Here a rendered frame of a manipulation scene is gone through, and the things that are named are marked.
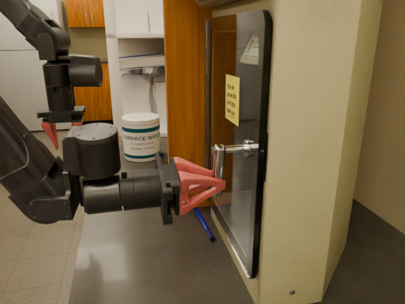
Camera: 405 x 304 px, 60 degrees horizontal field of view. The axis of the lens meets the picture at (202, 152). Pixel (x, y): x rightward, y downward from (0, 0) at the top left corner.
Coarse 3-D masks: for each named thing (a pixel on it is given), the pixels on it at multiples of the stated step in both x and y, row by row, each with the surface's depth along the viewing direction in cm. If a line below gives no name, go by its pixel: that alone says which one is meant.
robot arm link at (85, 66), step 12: (48, 36) 74; (48, 48) 75; (72, 60) 78; (84, 60) 78; (96, 60) 79; (72, 72) 78; (84, 72) 78; (96, 72) 79; (72, 84) 80; (84, 84) 80; (96, 84) 80
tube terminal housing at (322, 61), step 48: (240, 0) 54; (288, 0) 41; (336, 0) 43; (288, 48) 43; (336, 48) 45; (288, 96) 45; (336, 96) 47; (288, 144) 47; (336, 144) 49; (288, 192) 50; (336, 192) 52; (288, 240) 53; (336, 240) 61; (288, 288) 56
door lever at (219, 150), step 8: (216, 144) 51; (248, 144) 51; (216, 152) 51; (224, 152) 51; (232, 152) 51; (240, 152) 52; (248, 152) 51; (216, 160) 51; (224, 160) 52; (216, 168) 52; (216, 176) 53
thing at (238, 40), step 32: (224, 32) 59; (256, 32) 45; (224, 64) 61; (256, 64) 46; (224, 96) 62; (256, 96) 47; (224, 128) 64; (256, 128) 48; (256, 160) 49; (224, 192) 67; (256, 192) 50; (224, 224) 68; (256, 224) 51; (256, 256) 53
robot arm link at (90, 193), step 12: (84, 180) 47; (96, 180) 49; (108, 180) 49; (84, 192) 48; (96, 192) 48; (108, 192) 48; (120, 192) 49; (84, 204) 49; (96, 204) 48; (108, 204) 48; (120, 204) 49
